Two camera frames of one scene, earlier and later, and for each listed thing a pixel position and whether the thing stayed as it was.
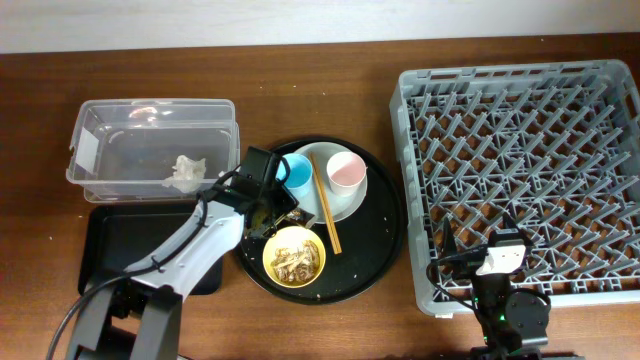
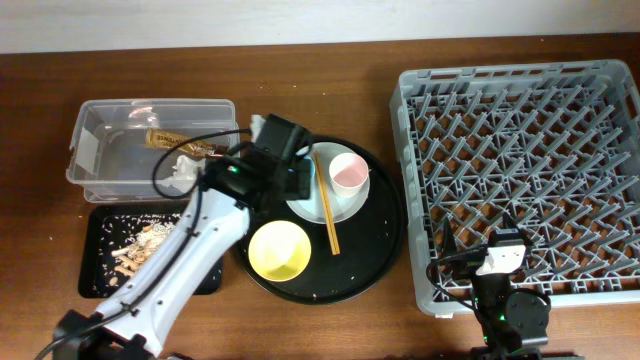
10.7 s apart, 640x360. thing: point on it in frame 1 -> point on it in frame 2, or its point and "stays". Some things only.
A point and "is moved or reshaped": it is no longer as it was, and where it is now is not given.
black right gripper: [481, 263] stays
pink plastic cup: [346, 171] stays
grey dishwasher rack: [555, 147] stays
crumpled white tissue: [188, 174] stays
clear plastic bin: [151, 149] stays
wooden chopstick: [325, 204] stays
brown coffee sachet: [300, 217] -> [157, 138]
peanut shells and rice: [296, 265] -> [126, 241]
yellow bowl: [294, 257] is moved or reshaped
